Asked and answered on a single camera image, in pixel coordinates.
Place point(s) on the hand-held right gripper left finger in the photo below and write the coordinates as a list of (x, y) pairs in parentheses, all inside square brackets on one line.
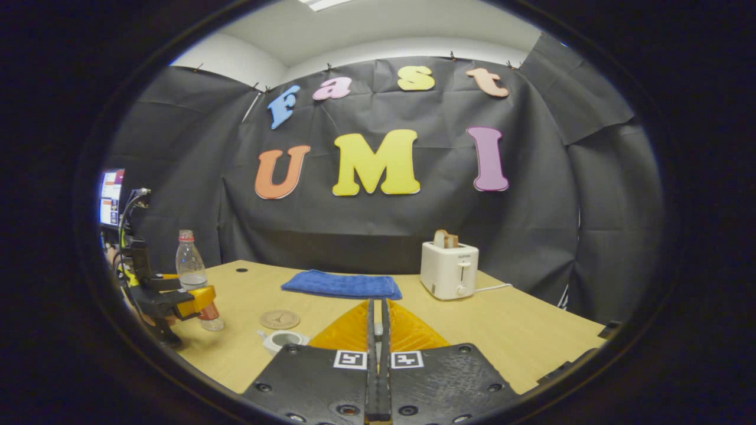
[(319, 383)]

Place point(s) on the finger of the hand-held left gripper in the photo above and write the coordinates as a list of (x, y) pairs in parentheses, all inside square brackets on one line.
[(198, 301)]

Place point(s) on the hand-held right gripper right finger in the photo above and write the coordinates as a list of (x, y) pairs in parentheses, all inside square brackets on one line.
[(437, 383)]

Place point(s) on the clear plastic water bottle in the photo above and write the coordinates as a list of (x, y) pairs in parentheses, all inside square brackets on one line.
[(190, 265)]

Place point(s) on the white flower-painted teacup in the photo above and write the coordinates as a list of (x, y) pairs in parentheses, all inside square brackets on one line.
[(283, 341)]

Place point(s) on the round wooden coaster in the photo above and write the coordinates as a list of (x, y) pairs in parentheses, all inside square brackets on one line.
[(280, 319)]

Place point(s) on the white teacup lid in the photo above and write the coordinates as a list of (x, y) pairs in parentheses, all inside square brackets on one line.
[(378, 330)]

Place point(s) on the computer monitor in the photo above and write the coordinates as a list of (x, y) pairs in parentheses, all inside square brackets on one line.
[(111, 198)]

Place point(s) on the blue folded towel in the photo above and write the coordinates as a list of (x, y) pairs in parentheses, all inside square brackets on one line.
[(342, 284)]

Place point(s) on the white toaster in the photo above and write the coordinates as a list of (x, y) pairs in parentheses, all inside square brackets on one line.
[(447, 271)]

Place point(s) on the toasted bread slice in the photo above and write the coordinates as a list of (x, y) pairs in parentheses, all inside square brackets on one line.
[(446, 239)]

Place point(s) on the black backdrop cloth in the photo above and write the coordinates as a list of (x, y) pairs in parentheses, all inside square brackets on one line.
[(531, 224)]

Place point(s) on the ceiling light panel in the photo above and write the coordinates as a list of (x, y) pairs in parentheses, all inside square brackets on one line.
[(322, 3)]

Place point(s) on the black table edge bracket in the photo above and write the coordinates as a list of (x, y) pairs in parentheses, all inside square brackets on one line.
[(611, 329)]

